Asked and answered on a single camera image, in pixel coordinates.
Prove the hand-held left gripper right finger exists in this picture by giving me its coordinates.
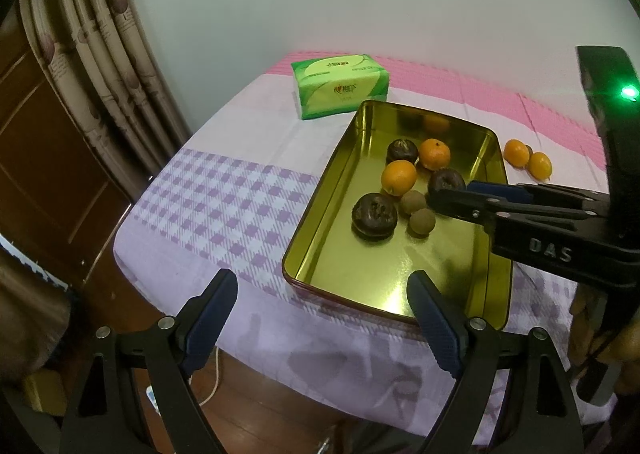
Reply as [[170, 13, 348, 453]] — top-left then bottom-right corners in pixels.
[[406, 270, 586, 454]]

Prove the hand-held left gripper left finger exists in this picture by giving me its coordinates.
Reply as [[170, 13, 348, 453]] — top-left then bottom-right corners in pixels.
[[60, 269, 239, 454]]

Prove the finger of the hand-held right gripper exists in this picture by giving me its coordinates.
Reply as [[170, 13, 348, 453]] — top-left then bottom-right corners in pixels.
[[426, 188, 608, 235], [467, 180, 611, 209]]

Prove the dark brown wrinkled fruit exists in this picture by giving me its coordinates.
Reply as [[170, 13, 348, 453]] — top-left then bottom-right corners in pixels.
[[427, 168, 467, 195], [386, 139, 419, 165], [352, 193, 399, 241]]

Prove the orange mandarin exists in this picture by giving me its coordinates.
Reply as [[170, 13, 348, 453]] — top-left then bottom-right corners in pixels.
[[381, 160, 418, 197], [527, 152, 553, 181], [503, 139, 530, 168], [418, 138, 451, 171]]

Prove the gold metal tin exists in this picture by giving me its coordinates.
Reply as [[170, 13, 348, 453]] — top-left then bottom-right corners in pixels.
[[281, 100, 514, 333]]

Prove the person's right hand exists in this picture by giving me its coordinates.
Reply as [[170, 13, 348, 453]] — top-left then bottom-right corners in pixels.
[[569, 290, 608, 370]]

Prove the pink foam mat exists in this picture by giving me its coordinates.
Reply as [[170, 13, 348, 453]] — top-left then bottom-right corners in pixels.
[[270, 50, 613, 169]]

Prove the purple checked tablecloth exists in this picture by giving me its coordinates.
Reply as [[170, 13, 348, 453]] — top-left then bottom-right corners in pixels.
[[114, 71, 640, 445]]

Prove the green tissue pack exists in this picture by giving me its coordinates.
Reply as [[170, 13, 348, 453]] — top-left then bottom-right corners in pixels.
[[291, 53, 390, 121]]

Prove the brown cloth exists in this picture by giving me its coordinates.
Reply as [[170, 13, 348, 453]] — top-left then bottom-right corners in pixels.
[[0, 244, 71, 382]]

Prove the brown wooden door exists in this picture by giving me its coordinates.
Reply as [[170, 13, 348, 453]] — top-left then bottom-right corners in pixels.
[[0, 14, 136, 295]]

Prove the beige patterned curtain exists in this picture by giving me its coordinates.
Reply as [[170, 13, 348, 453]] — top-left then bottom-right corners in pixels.
[[17, 0, 193, 205]]

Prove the white cable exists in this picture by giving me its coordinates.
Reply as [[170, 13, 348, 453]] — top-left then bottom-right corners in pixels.
[[200, 349, 221, 405]]

